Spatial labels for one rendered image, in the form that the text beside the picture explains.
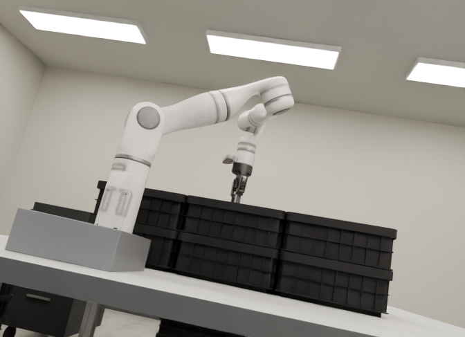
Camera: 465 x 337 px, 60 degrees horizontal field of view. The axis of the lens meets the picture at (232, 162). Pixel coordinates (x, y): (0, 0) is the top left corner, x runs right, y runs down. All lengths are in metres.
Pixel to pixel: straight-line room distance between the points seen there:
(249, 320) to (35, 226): 0.49
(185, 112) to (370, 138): 4.08
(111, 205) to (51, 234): 0.16
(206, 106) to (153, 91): 4.23
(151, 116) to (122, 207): 0.23
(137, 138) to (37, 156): 4.61
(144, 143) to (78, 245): 0.30
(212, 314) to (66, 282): 0.25
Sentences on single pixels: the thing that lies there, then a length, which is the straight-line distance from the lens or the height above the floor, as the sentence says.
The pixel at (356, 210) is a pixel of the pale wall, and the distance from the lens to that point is 4.82.
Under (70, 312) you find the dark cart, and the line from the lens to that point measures 2.91.
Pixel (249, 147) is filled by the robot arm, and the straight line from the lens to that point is 1.49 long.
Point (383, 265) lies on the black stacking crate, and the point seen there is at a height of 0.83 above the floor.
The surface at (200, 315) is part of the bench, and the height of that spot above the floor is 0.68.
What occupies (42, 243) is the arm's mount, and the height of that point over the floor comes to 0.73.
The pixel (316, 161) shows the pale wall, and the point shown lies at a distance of 4.86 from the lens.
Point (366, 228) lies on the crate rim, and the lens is 1.16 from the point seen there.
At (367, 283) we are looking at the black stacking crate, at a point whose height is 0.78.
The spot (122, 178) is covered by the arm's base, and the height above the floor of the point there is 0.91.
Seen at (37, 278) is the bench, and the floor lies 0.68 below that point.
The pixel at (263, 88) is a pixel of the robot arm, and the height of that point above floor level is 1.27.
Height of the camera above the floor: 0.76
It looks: 14 degrees up
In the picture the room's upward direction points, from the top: 11 degrees clockwise
